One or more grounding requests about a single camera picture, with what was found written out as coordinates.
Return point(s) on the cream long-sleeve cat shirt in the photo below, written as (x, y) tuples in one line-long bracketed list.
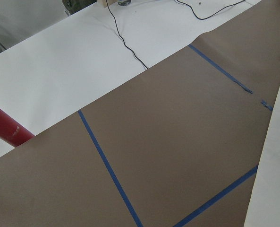
[(264, 205)]

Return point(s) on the brown paper table mat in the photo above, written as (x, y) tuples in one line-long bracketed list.
[(176, 146)]

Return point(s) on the red cardboard tube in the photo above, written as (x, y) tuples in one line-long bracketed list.
[(12, 132)]

